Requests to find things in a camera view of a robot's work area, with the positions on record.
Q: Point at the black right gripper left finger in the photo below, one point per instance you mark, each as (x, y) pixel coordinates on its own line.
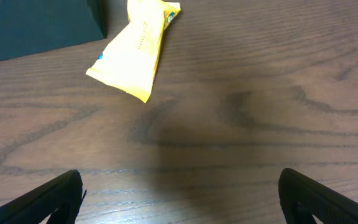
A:
(58, 201)

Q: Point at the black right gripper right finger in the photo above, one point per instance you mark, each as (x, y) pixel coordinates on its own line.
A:
(304, 200)

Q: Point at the small yellow wrapped snack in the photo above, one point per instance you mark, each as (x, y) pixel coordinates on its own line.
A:
(129, 62)

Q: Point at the dark green open box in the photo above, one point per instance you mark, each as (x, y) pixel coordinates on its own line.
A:
(34, 26)

